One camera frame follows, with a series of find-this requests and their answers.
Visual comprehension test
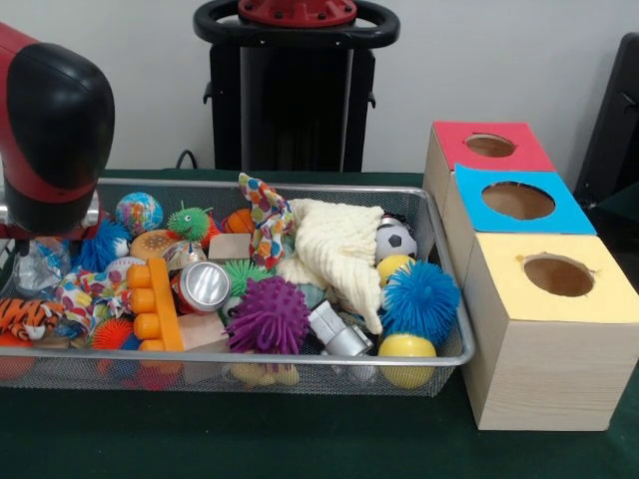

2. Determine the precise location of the green spiky ball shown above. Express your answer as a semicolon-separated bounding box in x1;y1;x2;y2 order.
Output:
222;258;263;300

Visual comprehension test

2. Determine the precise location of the silver metal pipe fitting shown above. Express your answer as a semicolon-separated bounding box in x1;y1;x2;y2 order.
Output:
308;299;375;358

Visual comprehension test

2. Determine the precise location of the dark green table cloth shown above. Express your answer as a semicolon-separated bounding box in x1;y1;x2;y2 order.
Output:
0;168;639;479

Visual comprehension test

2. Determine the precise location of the large blue spiky ball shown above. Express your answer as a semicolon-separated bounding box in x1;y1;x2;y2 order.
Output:
380;260;462;346

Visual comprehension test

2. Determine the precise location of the orange tiger striped toy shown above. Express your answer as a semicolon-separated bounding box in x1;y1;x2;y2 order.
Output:
0;296;67;342

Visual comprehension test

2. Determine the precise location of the cream knitted cloth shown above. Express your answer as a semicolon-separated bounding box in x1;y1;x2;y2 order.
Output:
277;199;386;335

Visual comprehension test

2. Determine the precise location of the colourful patterned cloth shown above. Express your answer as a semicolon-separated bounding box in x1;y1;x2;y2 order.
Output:
237;173;297;270

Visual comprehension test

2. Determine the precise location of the silver metal can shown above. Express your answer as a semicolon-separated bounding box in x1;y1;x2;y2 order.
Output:
168;254;233;312

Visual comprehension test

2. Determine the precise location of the multicoloured swirl ball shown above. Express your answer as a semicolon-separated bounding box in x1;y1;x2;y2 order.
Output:
115;192;164;237

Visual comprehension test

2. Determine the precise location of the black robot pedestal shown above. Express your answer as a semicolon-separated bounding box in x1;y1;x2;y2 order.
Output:
193;0;402;173

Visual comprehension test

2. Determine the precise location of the orange toy building block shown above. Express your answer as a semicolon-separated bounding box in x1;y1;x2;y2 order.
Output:
124;258;185;352

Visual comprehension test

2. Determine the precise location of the wooden box with three holes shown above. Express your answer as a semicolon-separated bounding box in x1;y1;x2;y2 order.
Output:
423;121;639;432

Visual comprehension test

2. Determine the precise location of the shallow clear mesh bin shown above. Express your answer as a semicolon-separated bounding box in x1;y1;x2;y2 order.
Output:
0;178;476;398

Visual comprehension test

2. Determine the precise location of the purple spiky ball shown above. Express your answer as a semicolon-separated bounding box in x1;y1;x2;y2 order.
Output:
226;276;312;355

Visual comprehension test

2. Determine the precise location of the yellow ball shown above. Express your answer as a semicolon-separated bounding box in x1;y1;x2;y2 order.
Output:
377;332;438;390
376;253;415;287

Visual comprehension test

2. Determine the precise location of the green spiky monster toy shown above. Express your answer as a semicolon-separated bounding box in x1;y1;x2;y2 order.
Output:
166;204;214;244

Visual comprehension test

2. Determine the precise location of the small soccer ball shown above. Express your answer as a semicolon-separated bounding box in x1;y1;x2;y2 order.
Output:
374;222;418;262

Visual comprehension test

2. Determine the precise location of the black chair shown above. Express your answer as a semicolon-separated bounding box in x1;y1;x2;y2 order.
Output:
577;33;639;211

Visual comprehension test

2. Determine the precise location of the small blue spiky ball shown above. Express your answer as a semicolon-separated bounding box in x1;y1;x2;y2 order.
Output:
75;217;132;273

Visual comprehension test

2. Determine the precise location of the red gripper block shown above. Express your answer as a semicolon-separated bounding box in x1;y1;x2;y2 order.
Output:
0;222;103;241

